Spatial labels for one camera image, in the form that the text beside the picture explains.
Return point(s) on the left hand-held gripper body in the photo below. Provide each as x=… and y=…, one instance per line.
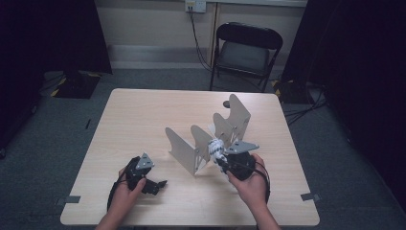
x=137, y=174

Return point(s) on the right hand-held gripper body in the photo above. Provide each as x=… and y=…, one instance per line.
x=241, y=166

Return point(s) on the grey expandable metal file rack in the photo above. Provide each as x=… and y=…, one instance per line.
x=183, y=153

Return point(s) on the person's left hand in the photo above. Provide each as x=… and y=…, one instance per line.
x=124, y=198

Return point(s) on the person's right hand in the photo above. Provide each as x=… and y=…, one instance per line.
x=252, y=191

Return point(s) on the black round table grommet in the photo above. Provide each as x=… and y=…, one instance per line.
x=226, y=104

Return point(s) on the small black floor object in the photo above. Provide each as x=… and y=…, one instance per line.
x=87, y=124

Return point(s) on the grey tape strip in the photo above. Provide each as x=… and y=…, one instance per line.
x=309, y=196
x=68, y=200

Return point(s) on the black stand base yellow tape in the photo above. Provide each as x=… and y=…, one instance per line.
x=76, y=84
x=290, y=92

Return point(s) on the black folding chair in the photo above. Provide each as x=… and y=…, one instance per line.
x=249, y=35

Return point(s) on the black curtain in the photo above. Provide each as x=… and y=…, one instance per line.
x=360, y=80
x=38, y=48

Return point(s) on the white wall socket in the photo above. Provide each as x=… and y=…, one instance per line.
x=195, y=5

